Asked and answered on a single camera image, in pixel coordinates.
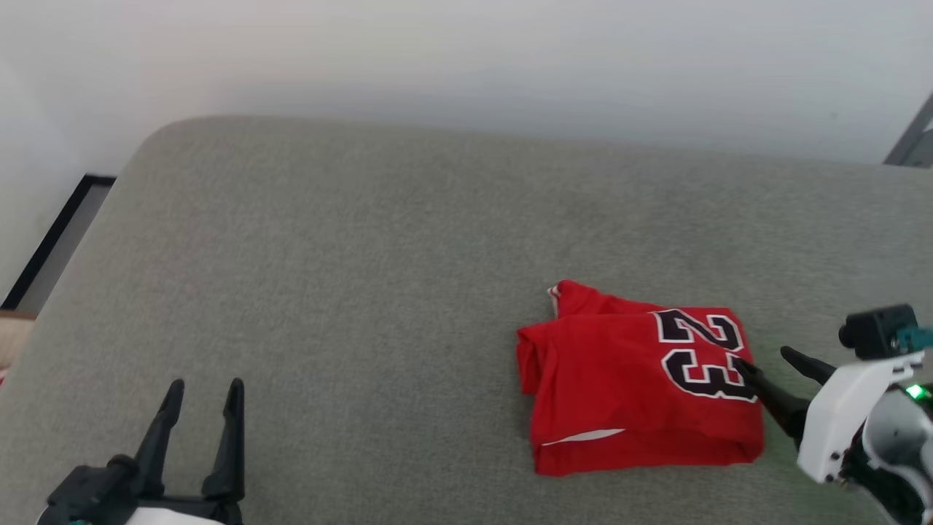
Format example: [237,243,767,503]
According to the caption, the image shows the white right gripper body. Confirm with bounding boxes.
[797,351,926,484]

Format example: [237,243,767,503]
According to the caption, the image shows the grey wheeled stand frame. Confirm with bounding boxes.
[883,93,933,170]

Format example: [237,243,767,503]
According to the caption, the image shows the beige wooden object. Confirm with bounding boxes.
[0,312,37,370]

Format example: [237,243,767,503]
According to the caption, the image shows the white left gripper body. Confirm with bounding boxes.
[36,455,246,525]

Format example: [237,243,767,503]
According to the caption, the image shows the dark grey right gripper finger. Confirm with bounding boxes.
[780,346,838,386]
[734,358,811,443]

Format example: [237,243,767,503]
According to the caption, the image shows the red basketball jersey white sleeves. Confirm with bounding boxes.
[516,279,766,477]

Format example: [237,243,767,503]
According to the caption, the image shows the grey fabric sofa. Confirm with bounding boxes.
[0,115,933,525]

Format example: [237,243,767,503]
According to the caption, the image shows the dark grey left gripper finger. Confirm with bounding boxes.
[201,377,246,505]
[131,378,186,499]

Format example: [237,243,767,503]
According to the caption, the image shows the black floor trim strip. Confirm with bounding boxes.
[0,174,117,311]

